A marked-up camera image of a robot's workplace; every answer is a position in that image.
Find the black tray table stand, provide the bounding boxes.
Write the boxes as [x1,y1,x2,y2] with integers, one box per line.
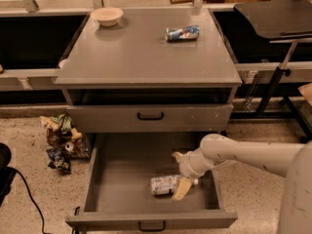
[228,0,312,142]

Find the black cable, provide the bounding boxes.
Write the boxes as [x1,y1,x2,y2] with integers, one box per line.
[13,167,53,234]

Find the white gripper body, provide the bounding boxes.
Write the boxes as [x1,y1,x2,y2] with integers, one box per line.
[178,148,212,179]

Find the wooden stick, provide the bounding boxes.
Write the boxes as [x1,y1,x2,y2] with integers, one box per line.
[170,0,193,4]

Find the green striped snack bag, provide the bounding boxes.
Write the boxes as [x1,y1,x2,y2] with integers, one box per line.
[40,114,73,134]

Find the blue soda can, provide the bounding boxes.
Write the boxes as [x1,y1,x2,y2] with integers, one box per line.
[165,25,200,42]

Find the grey drawer cabinet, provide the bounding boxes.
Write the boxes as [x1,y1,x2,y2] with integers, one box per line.
[54,6,243,141]

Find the black device on floor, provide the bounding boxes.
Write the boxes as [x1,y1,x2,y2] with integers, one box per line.
[0,143,17,206]

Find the white bowl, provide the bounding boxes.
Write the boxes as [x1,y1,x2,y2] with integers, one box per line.
[91,7,124,26]

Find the open grey middle drawer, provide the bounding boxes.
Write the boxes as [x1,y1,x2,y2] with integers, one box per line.
[66,133,237,233]

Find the closed grey top drawer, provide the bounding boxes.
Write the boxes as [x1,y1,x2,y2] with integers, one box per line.
[67,104,233,133]

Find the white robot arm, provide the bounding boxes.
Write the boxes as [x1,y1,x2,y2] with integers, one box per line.
[173,134,312,234]

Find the blue chip bag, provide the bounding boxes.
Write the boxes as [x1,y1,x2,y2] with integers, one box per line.
[47,147,71,173]

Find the blue label plastic bottle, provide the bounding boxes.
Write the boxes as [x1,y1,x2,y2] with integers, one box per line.
[150,175,198,195]

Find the brown snack bag pile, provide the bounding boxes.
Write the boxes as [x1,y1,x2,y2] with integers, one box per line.
[46,129,92,159]

